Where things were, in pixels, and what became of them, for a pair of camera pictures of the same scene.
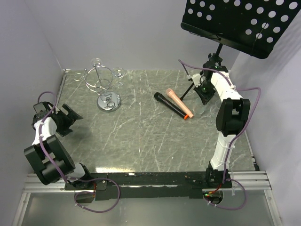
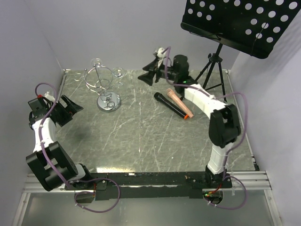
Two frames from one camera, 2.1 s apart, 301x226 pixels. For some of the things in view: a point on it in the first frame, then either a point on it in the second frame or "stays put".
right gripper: x=205 y=97 → x=147 y=77
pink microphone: x=171 y=93 stays put
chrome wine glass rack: x=99 y=79 stays put
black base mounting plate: x=139 y=185 stays put
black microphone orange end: x=161 y=98 stays put
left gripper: x=70 y=118 → x=68 y=111
